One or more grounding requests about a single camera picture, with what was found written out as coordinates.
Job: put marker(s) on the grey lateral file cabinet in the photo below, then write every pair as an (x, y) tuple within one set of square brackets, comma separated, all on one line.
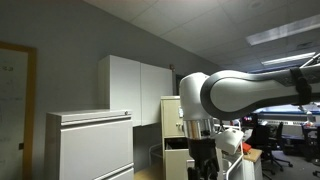
[(89, 145)]

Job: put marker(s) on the white wall cabinet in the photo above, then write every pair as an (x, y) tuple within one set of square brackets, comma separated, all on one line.
[(129, 84)]

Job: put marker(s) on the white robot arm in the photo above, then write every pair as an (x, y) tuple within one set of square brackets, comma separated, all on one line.
[(228, 95)]

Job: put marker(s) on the beige file cabinet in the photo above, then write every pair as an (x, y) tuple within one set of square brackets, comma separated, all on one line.
[(171, 119)]

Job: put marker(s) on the beige bottom drawer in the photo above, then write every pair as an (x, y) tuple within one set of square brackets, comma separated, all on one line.
[(176, 155)]

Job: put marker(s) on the black office chair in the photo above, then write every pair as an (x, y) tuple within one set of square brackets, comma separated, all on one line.
[(262, 140)]

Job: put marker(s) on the ceiling light panel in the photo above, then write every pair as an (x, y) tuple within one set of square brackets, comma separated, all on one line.
[(288, 59), (283, 31)]

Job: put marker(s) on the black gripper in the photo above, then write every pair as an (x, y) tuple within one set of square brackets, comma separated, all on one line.
[(206, 166)]

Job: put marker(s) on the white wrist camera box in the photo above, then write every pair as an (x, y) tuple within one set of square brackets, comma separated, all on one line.
[(229, 140)]

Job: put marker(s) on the wood framed whiteboard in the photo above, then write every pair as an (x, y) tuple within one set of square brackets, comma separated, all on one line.
[(17, 104)]

